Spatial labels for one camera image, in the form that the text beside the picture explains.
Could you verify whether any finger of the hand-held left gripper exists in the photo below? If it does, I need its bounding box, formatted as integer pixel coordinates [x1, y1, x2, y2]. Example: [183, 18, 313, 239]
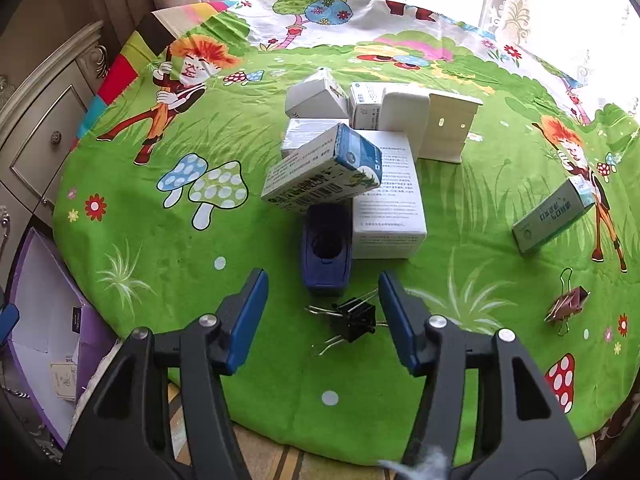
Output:
[0, 305, 21, 348]

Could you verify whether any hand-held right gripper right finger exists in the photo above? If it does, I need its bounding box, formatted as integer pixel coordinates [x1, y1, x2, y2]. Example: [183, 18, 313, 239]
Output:
[377, 271, 587, 480]

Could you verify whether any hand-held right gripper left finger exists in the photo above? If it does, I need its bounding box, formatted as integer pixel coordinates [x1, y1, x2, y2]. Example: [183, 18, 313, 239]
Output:
[62, 267, 270, 480]

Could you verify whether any purple cardboard box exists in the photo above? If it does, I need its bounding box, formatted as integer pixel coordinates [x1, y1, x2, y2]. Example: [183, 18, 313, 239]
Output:
[0, 227, 121, 448]

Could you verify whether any black binder clip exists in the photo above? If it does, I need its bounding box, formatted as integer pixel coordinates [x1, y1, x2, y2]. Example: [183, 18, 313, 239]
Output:
[306, 287, 388, 356]

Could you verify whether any white glossy box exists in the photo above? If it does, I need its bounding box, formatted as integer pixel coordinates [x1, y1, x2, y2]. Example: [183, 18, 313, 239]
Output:
[280, 117, 351, 161]

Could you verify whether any white plastic bracket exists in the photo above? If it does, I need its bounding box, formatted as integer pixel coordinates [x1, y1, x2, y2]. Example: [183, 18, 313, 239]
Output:
[381, 89, 485, 165]

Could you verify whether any dark blue open case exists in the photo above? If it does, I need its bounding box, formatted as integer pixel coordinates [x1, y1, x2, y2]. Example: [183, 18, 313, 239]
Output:
[300, 203, 354, 297]

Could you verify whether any large cream white box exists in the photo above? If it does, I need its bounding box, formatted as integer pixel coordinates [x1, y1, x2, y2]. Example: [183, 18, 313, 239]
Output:
[352, 131, 428, 260]

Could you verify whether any green cartoon printed tablecloth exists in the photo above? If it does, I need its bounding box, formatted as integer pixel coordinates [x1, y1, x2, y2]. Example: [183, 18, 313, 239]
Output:
[52, 0, 640, 466]

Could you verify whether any striped beige sofa cushion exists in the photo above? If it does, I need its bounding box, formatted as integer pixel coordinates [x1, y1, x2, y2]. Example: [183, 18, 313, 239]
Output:
[167, 382, 598, 480]

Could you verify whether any white medicine box blue end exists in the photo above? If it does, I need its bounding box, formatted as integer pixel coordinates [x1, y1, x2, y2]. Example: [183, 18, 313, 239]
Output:
[260, 122, 383, 217]

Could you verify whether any rose gold binder clip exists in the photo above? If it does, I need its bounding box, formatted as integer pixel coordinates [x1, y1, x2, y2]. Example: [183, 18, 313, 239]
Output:
[544, 267, 591, 337]

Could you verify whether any green and white carton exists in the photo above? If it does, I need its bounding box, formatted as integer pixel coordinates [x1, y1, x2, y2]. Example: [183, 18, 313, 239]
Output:
[511, 177, 597, 256]

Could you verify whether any white ornate cabinet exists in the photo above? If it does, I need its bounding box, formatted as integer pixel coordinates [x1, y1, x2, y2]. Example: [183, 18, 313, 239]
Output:
[0, 20, 108, 271]

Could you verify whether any white medicine box red mark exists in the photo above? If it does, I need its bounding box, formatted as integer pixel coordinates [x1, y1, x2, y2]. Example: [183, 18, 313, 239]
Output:
[348, 82, 388, 131]

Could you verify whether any small plain white box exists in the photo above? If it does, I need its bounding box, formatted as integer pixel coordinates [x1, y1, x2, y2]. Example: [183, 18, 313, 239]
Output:
[285, 67, 350, 121]

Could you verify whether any white lace curtain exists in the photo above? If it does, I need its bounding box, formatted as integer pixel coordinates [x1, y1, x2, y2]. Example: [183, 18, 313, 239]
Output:
[477, 0, 640, 106]

